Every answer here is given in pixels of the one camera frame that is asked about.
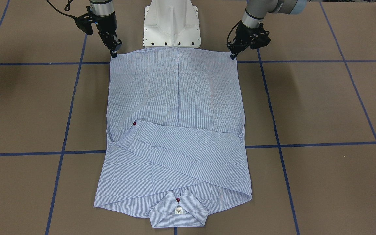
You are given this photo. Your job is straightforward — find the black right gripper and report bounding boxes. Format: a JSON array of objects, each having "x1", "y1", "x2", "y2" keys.
[{"x1": 97, "y1": 15, "x2": 122, "y2": 58}]

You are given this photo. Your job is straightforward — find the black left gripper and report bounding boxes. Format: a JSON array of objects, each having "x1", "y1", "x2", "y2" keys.
[{"x1": 229, "y1": 21, "x2": 263, "y2": 60}]

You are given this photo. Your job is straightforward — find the blue striped button shirt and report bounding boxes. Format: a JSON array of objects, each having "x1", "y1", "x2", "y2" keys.
[{"x1": 94, "y1": 47, "x2": 252, "y2": 228}]

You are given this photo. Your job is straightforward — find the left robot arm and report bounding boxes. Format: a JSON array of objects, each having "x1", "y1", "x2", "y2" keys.
[{"x1": 226, "y1": 0, "x2": 307, "y2": 60}]

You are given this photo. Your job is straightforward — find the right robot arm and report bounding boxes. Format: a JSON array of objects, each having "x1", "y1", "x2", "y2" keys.
[{"x1": 89, "y1": 0, "x2": 122, "y2": 58}]

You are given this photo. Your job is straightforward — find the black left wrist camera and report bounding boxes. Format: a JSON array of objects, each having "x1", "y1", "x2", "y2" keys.
[{"x1": 250, "y1": 29, "x2": 271, "y2": 50}]

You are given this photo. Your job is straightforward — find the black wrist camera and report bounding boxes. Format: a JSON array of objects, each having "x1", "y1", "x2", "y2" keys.
[
  {"x1": 250, "y1": 29, "x2": 271, "y2": 50},
  {"x1": 74, "y1": 12, "x2": 97, "y2": 35}
]

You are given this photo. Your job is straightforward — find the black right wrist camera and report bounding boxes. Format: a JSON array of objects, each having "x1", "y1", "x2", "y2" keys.
[{"x1": 74, "y1": 12, "x2": 97, "y2": 35}]

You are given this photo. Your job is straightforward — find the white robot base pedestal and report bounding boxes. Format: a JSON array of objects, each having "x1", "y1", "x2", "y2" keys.
[{"x1": 142, "y1": 0, "x2": 201, "y2": 49}]

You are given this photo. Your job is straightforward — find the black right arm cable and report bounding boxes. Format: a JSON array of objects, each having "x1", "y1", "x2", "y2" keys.
[{"x1": 46, "y1": 0, "x2": 79, "y2": 19}]

